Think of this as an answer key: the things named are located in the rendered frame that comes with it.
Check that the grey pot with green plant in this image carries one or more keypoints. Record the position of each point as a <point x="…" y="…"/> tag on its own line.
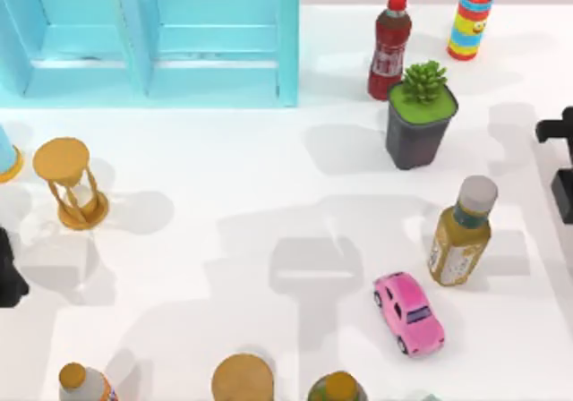
<point x="414" y="132"/>

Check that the light blue rack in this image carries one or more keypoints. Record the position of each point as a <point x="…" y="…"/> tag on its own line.
<point x="215" y="38"/>

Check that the red bottle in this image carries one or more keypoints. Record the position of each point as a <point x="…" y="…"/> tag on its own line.
<point x="388" y="56"/>

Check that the pink toy car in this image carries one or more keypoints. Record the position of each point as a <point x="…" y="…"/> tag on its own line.
<point x="409" y="313"/>

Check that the olive bottle with grey cap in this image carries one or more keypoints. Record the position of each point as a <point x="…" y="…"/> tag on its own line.
<point x="456" y="244"/>

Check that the round wooden hourglass top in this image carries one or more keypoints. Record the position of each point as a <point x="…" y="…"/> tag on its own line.
<point x="242" y="378"/>

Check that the green and brown bottle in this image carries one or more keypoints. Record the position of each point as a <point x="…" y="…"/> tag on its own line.
<point x="338" y="387"/>

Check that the striped colourful can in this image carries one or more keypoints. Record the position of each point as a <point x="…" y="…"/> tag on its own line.
<point x="467" y="25"/>

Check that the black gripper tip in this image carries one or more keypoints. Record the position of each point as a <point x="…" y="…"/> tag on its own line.
<point x="565" y="195"/>
<point x="9" y="275"/>

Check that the blue cone with yellow base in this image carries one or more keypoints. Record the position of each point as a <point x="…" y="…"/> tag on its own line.
<point x="5" y="159"/>

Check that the grey bottle with orange cap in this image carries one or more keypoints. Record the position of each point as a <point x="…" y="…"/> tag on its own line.
<point x="82" y="385"/>

